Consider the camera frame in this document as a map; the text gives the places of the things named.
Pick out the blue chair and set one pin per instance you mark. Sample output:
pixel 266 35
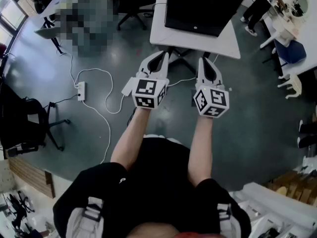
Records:
pixel 291 51

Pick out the white power strip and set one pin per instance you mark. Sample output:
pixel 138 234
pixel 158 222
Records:
pixel 81 91

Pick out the person's right forearm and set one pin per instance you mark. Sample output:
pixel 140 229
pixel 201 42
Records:
pixel 200 147

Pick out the person's right white shoe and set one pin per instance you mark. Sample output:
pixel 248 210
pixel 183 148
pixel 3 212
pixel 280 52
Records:
pixel 174 140

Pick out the grey oval table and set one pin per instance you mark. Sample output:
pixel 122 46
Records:
pixel 55 5

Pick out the wooden slatted panel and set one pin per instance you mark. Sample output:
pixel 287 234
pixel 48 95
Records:
pixel 27 173

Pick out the white chest harness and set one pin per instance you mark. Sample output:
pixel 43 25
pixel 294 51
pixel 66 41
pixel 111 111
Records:
pixel 79 222

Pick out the white storage box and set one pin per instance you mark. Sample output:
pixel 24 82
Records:
pixel 267 207

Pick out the dark red bag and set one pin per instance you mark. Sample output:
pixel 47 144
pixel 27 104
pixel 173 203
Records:
pixel 2 49

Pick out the wooden pallet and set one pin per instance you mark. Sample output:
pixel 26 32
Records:
pixel 294 187

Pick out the white folding table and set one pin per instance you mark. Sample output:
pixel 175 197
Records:
pixel 173 40

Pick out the person's left forearm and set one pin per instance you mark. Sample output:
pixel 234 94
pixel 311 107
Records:
pixel 131 137

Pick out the cream plastic chair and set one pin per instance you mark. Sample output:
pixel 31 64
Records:
pixel 296 82
pixel 284 35

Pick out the person's white shoe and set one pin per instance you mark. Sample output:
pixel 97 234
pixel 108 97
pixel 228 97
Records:
pixel 153 136
pixel 174 140

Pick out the glass window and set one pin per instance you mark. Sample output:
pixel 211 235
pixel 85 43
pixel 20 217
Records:
pixel 10 21

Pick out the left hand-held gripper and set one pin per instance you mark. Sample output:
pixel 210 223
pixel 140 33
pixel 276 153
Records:
pixel 146 93

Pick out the person's black shirt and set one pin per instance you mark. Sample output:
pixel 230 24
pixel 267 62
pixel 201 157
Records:
pixel 158 177

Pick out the person's left white shoe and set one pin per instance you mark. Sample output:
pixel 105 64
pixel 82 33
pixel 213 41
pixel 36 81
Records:
pixel 153 136

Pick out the black tripod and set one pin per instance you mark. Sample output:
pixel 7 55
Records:
pixel 21 208

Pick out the white long table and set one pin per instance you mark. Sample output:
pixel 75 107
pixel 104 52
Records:
pixel 310 61

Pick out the grey shell chair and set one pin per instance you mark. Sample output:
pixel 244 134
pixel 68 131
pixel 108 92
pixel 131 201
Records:
pixel 45 33

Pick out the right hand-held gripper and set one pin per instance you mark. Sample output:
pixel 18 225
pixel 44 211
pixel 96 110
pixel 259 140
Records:
pixel 213 100

